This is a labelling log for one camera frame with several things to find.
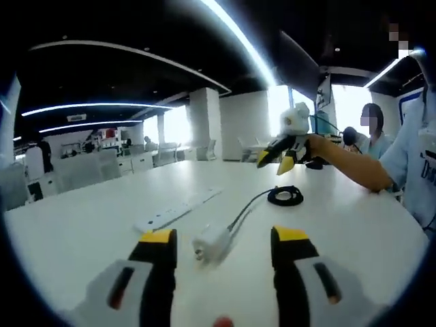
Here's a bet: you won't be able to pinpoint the white chest device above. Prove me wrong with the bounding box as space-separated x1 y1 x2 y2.
417 125 436 154

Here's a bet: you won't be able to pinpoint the long ceiling light strip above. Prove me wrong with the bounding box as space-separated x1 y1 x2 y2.
367 47 426 89
21 102 175 117
200 0 277 86
39 119 144 134

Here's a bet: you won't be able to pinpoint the white low cabinets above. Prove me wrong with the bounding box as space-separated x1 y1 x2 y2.
117 155 154 174

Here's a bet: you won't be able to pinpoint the person in light-blue shirt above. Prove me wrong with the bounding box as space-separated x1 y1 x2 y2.
379 61 436 232

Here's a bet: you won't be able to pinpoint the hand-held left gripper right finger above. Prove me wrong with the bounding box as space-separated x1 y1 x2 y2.
270 224 389 327

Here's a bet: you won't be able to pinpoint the white power strip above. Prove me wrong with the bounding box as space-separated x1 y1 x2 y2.
133 186 224 234

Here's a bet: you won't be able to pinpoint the white shelf with boxes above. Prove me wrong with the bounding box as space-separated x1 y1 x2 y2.
93 126 120 151

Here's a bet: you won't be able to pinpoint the blue framed wall panel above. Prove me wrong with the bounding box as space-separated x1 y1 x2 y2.
396 91 426 137

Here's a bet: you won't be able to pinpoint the white charger adapter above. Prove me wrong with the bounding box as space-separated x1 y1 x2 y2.
191 223 234 270

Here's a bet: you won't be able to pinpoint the white curved ceiling trim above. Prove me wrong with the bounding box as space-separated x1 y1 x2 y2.
29 40 232 95

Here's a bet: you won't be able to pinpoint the white square pillar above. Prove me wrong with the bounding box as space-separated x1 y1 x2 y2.
189 87 221 161

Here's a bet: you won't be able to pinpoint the white desk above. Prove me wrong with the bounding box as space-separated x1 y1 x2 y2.
3 159 430 327

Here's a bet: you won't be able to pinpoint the person's right hand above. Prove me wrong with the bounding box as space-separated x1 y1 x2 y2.
305 133 333 164

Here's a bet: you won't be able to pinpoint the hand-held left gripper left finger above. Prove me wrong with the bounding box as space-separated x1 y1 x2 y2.
69 228 178 327

